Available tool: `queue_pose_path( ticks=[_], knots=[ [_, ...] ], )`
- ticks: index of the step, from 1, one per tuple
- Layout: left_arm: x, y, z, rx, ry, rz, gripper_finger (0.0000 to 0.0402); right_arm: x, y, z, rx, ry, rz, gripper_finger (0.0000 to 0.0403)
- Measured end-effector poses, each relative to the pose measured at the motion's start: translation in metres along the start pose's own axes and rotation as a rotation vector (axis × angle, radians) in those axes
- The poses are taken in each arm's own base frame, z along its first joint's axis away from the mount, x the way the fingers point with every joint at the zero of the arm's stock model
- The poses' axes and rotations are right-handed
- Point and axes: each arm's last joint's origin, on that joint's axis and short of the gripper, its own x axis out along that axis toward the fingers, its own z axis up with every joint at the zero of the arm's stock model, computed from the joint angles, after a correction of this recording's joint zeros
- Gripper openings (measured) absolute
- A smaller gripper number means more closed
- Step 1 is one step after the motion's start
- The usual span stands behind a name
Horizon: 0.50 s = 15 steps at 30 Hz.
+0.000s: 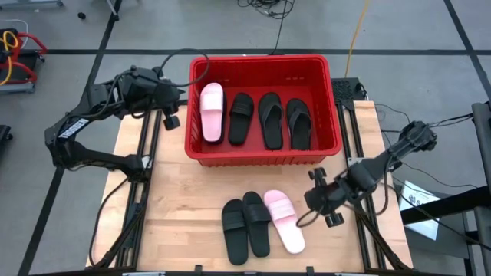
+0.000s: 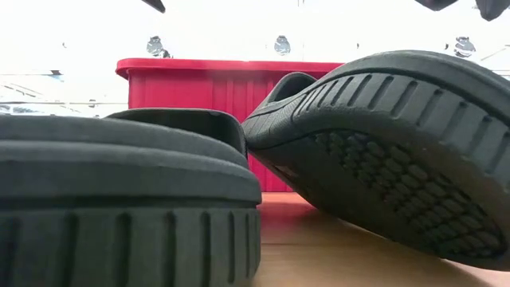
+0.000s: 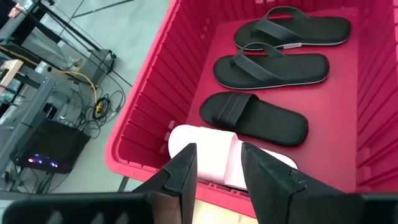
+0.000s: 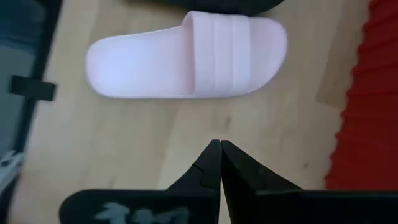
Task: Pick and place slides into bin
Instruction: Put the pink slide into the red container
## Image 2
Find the black rubber slide sandal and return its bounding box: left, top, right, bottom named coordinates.
left=0, top=108, right=263, bottom=287
left=241, top=49, right=510, bottom=273

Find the red plastic bin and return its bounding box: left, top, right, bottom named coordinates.
left=115, top=57, right=346, bottom=193

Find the grey wall fixture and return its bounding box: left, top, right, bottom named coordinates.
left=273, top=34, right=292, bottom=57
left=146, top=35, right=172, bottom=59
left=453, top=35, right=477, bottom=59

